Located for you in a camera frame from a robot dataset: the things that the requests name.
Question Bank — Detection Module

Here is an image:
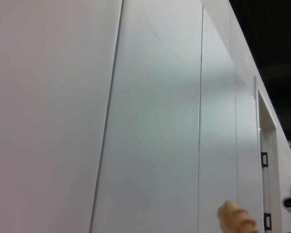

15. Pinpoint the black door hinge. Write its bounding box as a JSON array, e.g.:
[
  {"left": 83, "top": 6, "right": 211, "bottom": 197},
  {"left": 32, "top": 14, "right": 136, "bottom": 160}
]
[
  {"left": 260, "top": 151, "right": 268, "bottom": 168},
  {"left": 263, "top": 213, "right": 272, "bottom": 230}
]

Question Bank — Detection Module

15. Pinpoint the white door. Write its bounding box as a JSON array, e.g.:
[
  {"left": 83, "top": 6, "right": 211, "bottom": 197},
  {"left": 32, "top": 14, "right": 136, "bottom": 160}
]
[{"left": 257, "top": 88, "right": 278, "bottom": 233}]

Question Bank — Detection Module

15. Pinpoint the orange striped bread roll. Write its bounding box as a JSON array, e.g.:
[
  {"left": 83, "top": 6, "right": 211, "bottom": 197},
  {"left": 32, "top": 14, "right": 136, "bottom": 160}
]
[{"left": 217, "top": 200, "right": 259, "bottom": 233}]

